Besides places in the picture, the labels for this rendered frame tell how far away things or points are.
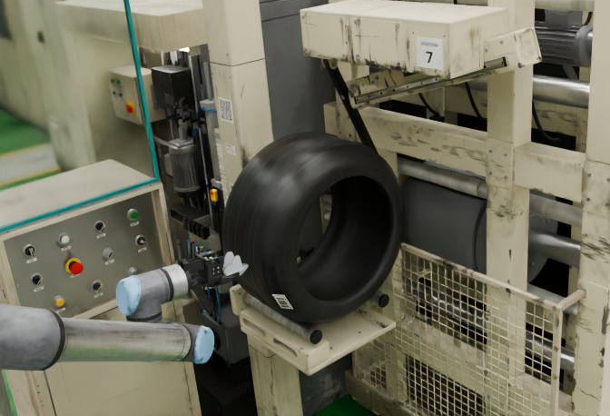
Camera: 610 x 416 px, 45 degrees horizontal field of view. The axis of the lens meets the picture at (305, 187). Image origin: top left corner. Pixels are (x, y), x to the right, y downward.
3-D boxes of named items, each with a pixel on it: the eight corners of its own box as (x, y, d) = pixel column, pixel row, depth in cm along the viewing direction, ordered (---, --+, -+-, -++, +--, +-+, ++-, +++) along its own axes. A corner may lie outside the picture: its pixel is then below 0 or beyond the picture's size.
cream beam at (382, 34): (301, 56, 232) (297, 10, 227) (359, 42, 246) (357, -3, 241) (449, 81, 187) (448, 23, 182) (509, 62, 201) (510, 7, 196)
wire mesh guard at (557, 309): (353, 379, 292) (341, 220, 267) (356, 377, 293) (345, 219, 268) (550, 504, 226) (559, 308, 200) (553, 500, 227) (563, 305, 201)
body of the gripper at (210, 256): (227, 255, 196) (187, 267, 188) (227, 285, 198) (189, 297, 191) (211, 247, 201) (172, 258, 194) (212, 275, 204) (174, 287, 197)
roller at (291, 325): (241, 298, 239) (250, 287, 240) (249, 305, 241) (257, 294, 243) (309, 340, 213) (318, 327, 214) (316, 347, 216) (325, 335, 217)
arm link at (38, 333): (14, 308, 125) (222, 322, 185) (-36, 300, 131) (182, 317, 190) (1, 377, 123) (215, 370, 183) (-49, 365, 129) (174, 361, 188)
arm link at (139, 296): (115, 312, 187) (111, 275, 185) (159, 299, 195) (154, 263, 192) (132, 322, 180) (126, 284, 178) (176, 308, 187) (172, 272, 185)
